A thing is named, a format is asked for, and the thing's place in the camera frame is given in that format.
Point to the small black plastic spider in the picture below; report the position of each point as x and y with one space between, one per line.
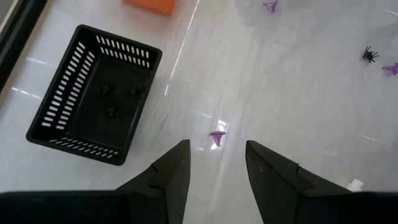
369 56

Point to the small white plastic decoration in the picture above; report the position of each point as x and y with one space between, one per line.
355 185

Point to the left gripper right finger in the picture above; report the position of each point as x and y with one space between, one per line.
272 186

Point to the black plastic basket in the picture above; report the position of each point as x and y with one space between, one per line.
99 137

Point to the orange plastic basket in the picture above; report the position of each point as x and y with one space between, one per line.
152 4

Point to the purple translucent witch hat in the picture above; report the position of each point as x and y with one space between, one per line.
271 5
391 69
217 135

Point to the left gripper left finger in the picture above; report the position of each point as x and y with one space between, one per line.
171 186

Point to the black aluminium table frame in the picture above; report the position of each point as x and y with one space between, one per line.
12 40

